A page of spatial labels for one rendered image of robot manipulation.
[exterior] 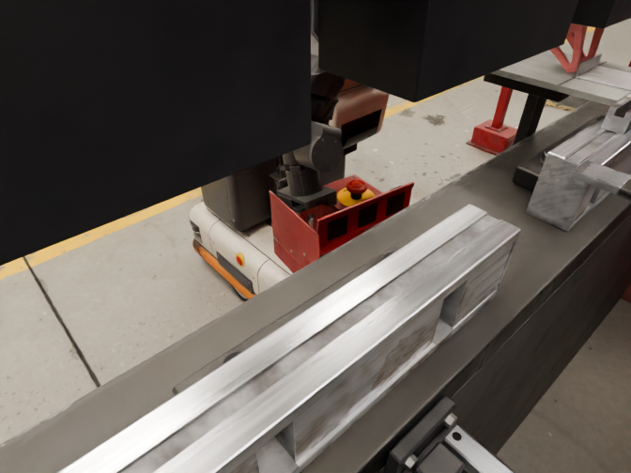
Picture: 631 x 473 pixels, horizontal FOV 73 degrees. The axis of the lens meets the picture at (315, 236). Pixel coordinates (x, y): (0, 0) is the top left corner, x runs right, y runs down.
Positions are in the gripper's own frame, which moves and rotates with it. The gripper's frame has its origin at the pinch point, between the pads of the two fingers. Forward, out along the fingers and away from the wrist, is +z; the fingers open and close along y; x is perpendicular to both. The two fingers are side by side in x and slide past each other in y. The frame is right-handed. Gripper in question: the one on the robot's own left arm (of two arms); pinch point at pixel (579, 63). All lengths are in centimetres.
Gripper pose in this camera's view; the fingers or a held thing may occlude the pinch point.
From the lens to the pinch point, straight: 85.8
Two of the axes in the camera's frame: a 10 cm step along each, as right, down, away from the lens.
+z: 3.0, 9.2, 2.7
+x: -5.7, -0.5, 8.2
